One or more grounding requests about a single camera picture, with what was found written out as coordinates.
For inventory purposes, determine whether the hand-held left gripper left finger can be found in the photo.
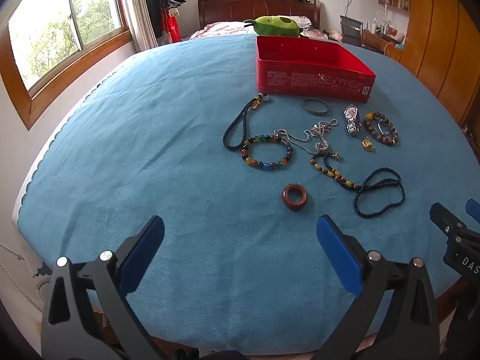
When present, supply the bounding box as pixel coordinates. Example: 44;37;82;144
40;215;166;360

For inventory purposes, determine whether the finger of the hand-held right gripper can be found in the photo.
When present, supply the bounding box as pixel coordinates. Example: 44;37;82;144
465;199;480;224
429;202;469;241

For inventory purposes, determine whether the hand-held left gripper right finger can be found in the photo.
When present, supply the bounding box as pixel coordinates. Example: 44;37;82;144
316;215;440;360

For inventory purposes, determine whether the multicolour bead bracelet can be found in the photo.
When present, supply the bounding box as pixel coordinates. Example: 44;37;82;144
241;134;294;172

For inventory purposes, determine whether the brown bead bracelet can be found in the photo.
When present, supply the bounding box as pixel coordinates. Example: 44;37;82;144
363;111;399;146

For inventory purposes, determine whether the silver wristwatch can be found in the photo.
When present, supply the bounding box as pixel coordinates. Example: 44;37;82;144
343;104;361;136

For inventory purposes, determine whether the green bangle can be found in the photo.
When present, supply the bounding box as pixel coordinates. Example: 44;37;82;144
303;97;331;116

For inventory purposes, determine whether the dark cord lanyard with charm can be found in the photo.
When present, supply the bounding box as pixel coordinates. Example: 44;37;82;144
223;95;271;150

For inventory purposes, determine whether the red tin box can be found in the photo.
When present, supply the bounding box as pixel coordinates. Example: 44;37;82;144
256;35;377;104

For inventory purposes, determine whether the blue tablecloth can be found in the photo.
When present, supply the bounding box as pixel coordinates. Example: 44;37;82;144
11;32;466;355

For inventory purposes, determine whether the wooden wardrobe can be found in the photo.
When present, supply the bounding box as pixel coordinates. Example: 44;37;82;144
397;0;480;128

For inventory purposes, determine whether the wooden desk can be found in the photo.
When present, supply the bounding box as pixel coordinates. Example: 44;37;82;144
362;30;404;62

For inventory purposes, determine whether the black office chair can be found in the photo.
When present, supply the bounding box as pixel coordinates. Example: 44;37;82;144
339;15;364;47

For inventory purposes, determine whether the red bag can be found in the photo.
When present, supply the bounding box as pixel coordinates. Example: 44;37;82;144
165;15;182;44

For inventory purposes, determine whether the green avocado plush toy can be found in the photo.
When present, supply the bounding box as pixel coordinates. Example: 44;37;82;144
243;16;304;39

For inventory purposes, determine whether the bed with pink bedding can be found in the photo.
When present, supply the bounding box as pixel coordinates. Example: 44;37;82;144
187;20;331;42

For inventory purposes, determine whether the wooden coat rack with clothes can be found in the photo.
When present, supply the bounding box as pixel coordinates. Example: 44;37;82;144
144;0;187;44

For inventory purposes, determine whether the dark wooden headboard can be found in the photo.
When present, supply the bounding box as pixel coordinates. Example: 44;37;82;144
197;0;322;31

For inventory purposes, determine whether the brown wooden ring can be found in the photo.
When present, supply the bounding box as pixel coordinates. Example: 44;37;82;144
282;184;309;211

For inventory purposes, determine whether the yellow and dark bead necklace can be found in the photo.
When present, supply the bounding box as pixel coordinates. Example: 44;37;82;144
310;152;406;219

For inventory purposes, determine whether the silver chain necklace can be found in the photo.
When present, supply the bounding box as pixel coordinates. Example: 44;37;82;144
274;119;338;155

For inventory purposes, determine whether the large wooden frame window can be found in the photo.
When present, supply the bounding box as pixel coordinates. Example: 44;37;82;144
0;0;132;132

